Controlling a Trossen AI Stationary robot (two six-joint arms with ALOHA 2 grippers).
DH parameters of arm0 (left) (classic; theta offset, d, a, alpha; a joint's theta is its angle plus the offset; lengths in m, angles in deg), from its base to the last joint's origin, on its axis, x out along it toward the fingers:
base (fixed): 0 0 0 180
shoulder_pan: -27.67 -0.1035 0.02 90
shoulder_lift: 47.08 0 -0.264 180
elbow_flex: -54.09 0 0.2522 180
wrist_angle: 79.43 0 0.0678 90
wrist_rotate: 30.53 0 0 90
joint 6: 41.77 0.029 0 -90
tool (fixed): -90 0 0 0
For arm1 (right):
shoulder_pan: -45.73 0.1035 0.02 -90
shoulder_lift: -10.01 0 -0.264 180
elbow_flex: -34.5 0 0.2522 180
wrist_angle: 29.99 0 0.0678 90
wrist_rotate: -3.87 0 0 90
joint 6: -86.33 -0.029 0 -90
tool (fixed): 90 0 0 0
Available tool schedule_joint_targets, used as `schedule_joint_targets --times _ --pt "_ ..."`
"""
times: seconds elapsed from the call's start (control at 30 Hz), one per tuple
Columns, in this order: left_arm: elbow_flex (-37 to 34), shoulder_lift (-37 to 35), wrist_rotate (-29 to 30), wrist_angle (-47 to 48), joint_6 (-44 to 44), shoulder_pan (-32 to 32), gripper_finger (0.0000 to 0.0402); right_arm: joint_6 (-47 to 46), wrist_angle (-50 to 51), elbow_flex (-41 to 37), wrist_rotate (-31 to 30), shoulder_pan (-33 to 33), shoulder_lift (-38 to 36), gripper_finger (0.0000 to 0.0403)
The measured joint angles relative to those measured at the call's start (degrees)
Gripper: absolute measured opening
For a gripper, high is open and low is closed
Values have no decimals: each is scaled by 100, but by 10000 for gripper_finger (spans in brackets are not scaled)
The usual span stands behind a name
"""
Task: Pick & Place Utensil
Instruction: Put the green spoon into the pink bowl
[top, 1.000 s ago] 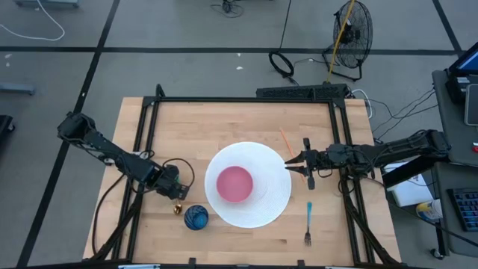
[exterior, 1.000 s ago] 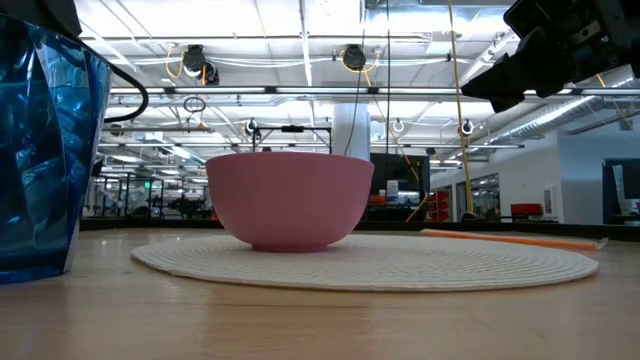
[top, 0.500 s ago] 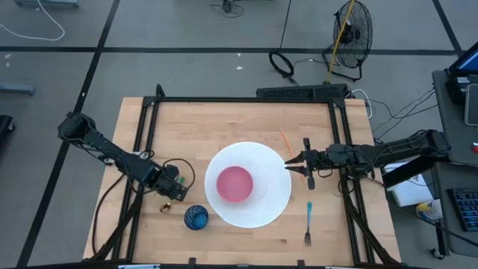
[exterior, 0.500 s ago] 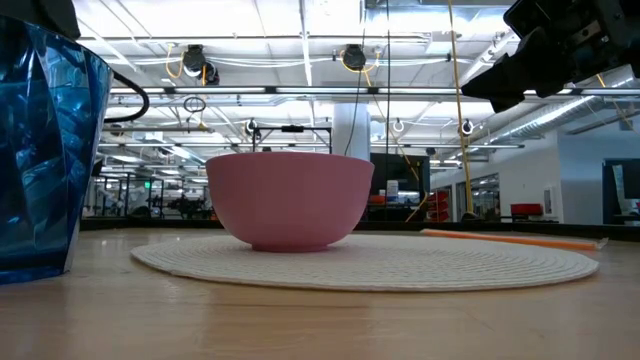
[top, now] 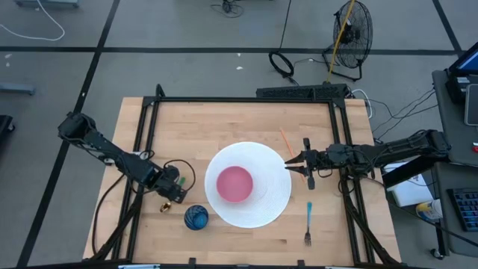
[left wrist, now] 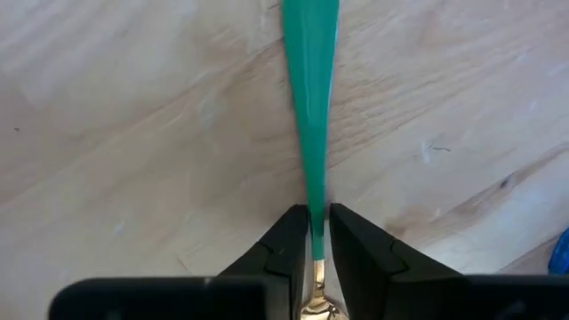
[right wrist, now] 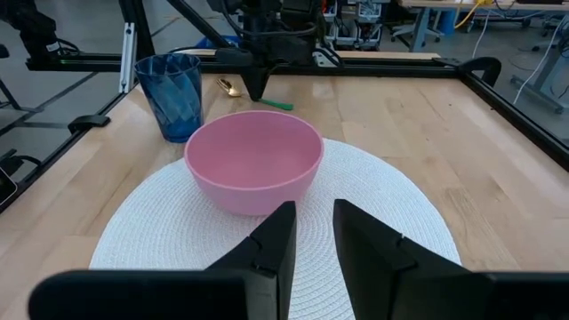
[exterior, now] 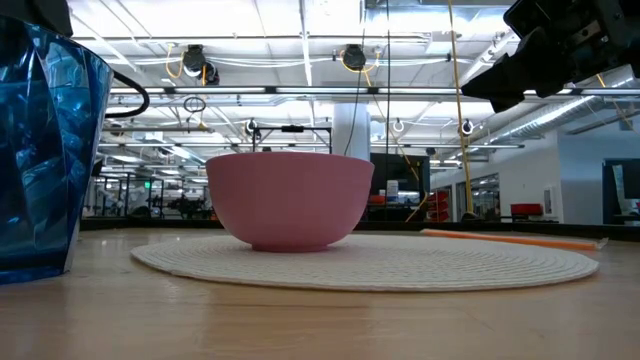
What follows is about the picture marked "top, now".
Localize white round woven placemat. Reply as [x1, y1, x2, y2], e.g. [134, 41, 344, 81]
[204, 141, 293, 229]

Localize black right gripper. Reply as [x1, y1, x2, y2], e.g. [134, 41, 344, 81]
[285, 137, 355, 191]

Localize pink bowl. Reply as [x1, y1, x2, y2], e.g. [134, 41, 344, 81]
[216, 165, 255, 204]

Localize white wipes canister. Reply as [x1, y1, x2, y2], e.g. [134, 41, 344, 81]
[415, 198, 444, 222]

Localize black floor fan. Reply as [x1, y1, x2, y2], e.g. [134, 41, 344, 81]
[322, 0, 374, 82]

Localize grey floor bar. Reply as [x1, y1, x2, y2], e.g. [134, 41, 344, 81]
[0, 82, 37, 96]

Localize grey desk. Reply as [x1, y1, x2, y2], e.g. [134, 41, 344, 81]
[431, 69, 478, 167]

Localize black metal table frame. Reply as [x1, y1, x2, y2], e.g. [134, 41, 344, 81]
[88, 83, 403, 269]

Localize black arm base cable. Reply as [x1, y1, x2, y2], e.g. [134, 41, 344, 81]
[91, 173, 126, 257]

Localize black perforated box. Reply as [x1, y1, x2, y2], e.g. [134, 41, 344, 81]
[255, 83, 351, 101]

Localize white box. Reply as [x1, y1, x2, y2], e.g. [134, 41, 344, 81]
[382, 161, 435, 208]

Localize orange drinking straw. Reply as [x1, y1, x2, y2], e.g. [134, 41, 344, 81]
[279, 128, 305, 184]

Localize gold spoon with green handle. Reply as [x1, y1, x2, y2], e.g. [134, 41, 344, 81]
[160, 176, 187, 214]

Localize black floor cables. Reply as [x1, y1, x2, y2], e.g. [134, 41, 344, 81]
[367, 87, 440, 143]

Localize black hanging cable with coil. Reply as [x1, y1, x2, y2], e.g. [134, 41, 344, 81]
[268, 0, 300, 86]

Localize black cable tangle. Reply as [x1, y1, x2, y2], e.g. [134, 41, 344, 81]
[210, 0, 245, 19]

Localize white floor cable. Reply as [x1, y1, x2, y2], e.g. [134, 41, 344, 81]
[0, 0, 66, 43]

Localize laptop with blue screen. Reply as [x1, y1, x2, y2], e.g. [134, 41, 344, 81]
[447, 47, 478, 76]

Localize black diagonal beam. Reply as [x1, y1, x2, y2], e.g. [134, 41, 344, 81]
[382, 152, 450, 190]

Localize grey tablet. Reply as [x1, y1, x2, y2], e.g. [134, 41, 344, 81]
[464, 83, 478, 127]

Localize white cable loop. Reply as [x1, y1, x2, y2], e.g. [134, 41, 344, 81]
[350, 87, 374, 120]

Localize black keyboard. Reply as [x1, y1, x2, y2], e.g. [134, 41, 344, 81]
[447, 186, 478, 233]

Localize yellow hanging cable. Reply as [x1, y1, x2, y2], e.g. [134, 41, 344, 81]
[326, 0, 356, 84]

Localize blue faceted glass cup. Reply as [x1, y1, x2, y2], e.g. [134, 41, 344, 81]
[184, 204, 210, 231]

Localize metal fork with blue handle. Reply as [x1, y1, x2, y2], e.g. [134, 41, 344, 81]
[303, 201, 314, 247]

